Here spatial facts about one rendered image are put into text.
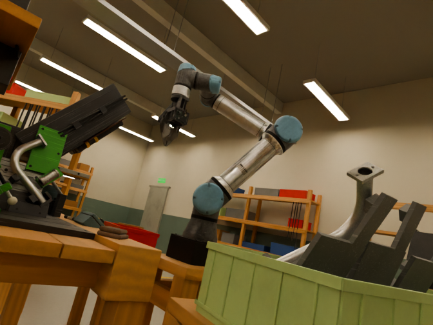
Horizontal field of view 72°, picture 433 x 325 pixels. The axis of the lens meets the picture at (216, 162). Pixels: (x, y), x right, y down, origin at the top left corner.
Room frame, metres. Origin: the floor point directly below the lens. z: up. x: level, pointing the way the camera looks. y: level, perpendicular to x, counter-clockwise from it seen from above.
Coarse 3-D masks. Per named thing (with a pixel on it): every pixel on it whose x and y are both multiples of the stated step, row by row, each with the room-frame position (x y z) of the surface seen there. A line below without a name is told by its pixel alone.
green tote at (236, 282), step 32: (224, 256) 0.74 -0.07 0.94; (256, 256) 0.63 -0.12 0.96; (224, 288) 0.71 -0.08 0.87; (256, 288) 0.62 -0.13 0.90; (288, 288) 0.54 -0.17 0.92; (320, 288) 0.49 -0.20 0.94; (352, 288) 0.46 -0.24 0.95; (384, 288) 0.49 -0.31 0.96; (224, 320) 0.69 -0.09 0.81; (256, 320) 0.60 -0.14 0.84; (288, 320) 0.53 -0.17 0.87; (320, 320) 0.48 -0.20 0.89; (352, 320) 0.47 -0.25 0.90; (384, 320) 0.50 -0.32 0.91; (416, 320) 0.55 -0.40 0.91
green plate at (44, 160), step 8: (40, 128) 1.26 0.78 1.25; (48, 128) 1.28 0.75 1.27; (48, 136) 1.28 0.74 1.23; (56, 136) 1.30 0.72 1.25; (64, 136) 1.32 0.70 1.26; (48, 144) 1.27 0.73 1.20; (56, 144) 1.29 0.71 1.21; (32, 152) 1.23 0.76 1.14; (40, 152) 1.25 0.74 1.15; (48, 152) 1.27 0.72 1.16; (56, 152) 1.29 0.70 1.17; (32, 160) 1.23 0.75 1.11; (40, 160) 1.25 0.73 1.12; (48, 160) 1.27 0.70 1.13; (56, 160) 1.29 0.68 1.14; (32, 168) 1.23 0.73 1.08; (40, 168) 1.25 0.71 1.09; (48, 168) 1.27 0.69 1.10
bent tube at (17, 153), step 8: (40, 136) 1.22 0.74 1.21; (24, 144) 1.19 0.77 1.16; (32, 144) 1.20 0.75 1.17; (40, 144) 1.23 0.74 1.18; (16, 152) 1.17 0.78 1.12; (16, 160) 1.16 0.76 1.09; (16, 168) 1.16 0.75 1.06; (24, 176) 1.18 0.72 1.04; (24, 184) 1.19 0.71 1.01; (32, 184) 1.20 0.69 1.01; (32, 192) 1.20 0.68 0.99; (40, 192) 1.22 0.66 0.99; (40, 200) 1.21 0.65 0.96
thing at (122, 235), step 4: (100, 228) 0.99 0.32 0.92; (104, 228) 0.98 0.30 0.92; (108, 228) 0.99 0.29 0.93; (112, 228) 0.99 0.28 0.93; (116, 228) 1.02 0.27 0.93; (100, 232) 0.98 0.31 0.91; (104, 232) 0.99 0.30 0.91; (108, 232) 0.99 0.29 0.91; (112, 232) 0.99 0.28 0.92; (116, 232) 0.99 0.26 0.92; (120, 232) 0.99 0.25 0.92; (124, 232) 1.03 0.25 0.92; (104, 236) 0.99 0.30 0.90; (108, 236) 0.99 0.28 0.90; (112, 236) 0.98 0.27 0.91; (116, 236) 0.98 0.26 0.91; (120, 236) 0.99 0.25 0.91; (124, 236) 1.03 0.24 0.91; (128, 236) 1.07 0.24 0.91
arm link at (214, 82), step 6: (198, 72) 1.14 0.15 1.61; (198, 78) 1.13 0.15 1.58; (204, 78) 1.13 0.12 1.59; (210, 78) 1.12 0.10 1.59; (216, 78) 1.13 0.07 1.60; (198, 84) 1.14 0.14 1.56; (204, 84) 1.14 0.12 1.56; (210, 84) 1.13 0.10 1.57; (216, 84) 1.13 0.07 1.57; (204, 90) 1.16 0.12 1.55; (210, 90) 1.15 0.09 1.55; (216, 90) 1.15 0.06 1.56; (204, 96) 1.22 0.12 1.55; (210, 96) 1.22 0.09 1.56
